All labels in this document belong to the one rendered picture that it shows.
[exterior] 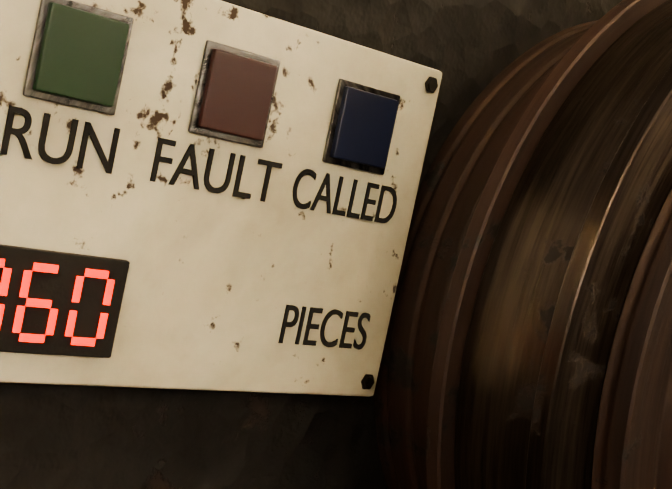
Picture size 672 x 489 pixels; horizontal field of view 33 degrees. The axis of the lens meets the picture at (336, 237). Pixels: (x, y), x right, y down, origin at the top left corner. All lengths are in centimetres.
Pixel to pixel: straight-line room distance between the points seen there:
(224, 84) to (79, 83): 7
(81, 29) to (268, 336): 18
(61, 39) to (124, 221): 8
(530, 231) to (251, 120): 14
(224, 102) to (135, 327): 11
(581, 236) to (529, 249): 4
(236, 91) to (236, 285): 9
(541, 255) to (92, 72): 22
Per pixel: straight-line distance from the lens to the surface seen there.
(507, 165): 55
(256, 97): 52
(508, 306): 53
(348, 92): 56
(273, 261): 55
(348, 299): 58
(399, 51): 61
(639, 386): 52
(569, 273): 50
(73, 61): 47
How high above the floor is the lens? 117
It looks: 3 degrees down
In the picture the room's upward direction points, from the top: 12 degrees clockwise
